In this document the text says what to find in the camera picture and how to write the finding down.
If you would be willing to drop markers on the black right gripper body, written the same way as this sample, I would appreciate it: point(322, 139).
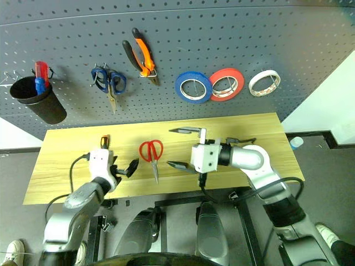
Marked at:
point(213, 142)

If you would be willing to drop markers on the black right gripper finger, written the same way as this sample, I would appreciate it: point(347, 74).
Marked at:
point(185, 129)
point(180, 166)

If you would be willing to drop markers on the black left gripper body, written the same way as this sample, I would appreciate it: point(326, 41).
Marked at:
point(117, 172)

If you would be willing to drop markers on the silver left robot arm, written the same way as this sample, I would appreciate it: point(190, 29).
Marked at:
point(80, 199)

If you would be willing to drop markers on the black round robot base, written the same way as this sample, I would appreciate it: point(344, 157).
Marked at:
point(155, 261)

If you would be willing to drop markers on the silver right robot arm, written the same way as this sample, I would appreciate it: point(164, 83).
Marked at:
point(249, 158)

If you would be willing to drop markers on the blue tape roll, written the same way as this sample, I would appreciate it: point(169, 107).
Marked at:
point(180, 88)

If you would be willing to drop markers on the red tape roll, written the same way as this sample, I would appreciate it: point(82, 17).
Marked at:
point(238, 79)

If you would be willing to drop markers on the white tape roll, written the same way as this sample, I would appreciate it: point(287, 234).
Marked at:
point(253, 83)

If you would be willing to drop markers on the dark grey pegboard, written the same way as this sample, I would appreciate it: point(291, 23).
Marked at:
point(194, 41)

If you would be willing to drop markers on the orange and black screwdriver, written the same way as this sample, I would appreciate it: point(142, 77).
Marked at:
point(105, 142)

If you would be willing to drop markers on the dark grey rounded robot part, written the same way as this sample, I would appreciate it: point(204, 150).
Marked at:
point(136, 235)
point(210, 230)

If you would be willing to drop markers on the orange and black pliers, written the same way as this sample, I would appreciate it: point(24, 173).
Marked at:
point(144, 55)

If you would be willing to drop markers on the white shoe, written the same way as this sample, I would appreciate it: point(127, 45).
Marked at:
point(327, 234)
point(14, 250)
point(81, 253)

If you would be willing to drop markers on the black plastic cup holder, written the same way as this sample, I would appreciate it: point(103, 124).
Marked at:
point(47, 106)

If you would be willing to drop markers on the dark trouser leg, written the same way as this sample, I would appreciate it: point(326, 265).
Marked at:
point(344, 253)

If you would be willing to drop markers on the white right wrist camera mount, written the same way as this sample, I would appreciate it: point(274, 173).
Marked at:
point(206, 158)

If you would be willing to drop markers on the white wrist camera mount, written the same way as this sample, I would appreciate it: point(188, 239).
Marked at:
point(100, 163)
point(206, 158)

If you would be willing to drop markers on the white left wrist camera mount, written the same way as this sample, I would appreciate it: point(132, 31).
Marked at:
point(100, 163)

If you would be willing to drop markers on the black metal table frame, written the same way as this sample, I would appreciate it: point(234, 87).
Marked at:
point(249, 221)

